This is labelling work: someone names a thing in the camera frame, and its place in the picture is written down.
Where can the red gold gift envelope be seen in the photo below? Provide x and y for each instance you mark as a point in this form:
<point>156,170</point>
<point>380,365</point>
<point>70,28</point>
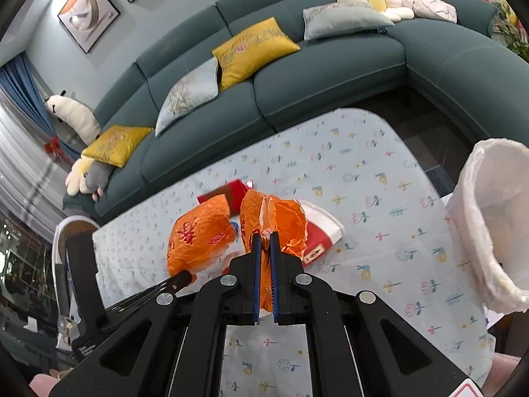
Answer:
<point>234,192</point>

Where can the white lined trash bin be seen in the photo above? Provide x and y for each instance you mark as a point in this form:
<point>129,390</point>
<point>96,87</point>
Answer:
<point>489,208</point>

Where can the white folded blanket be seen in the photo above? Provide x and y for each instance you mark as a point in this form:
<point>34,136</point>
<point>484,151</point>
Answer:
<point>432,9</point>

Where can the yellow cushion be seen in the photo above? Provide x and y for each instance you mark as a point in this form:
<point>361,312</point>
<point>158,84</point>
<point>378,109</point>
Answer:
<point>252,49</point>
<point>116,145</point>

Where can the yellow cushion left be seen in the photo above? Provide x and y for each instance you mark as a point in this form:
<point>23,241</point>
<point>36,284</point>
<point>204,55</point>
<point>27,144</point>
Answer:
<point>116,145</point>

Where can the orange plastic bag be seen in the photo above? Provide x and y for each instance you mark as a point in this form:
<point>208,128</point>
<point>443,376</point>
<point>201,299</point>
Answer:
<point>200,237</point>
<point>263,214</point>

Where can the teal sectional sofa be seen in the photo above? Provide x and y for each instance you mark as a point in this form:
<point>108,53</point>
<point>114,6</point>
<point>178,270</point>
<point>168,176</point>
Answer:
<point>474,80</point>

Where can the light blue embroidered cushion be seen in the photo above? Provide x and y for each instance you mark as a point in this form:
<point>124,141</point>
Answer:
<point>193,90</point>

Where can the potted orchid plant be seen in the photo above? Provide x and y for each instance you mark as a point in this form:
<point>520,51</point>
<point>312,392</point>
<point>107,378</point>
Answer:
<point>509,31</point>

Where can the yellow cushion centre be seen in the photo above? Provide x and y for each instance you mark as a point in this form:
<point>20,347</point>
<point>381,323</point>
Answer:
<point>252,49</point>

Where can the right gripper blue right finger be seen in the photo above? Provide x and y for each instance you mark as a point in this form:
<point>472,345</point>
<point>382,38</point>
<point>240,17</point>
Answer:
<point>274,252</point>

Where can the blue curtain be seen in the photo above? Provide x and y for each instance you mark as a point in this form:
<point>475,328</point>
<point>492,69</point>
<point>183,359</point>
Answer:
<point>18,82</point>

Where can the grey mouse plush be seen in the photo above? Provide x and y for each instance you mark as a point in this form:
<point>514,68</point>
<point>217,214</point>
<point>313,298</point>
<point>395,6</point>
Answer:
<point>96,179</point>

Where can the red white paper cup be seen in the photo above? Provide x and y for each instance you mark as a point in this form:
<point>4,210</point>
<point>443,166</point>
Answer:
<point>323,231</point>

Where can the grey green cushion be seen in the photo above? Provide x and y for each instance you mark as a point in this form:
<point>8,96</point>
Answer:
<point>325,21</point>

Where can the white caterpillar plush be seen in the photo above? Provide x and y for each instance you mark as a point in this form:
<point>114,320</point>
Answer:
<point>75,114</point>

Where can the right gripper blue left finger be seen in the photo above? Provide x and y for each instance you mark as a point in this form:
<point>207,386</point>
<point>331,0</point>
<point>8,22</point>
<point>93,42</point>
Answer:
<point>256,253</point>

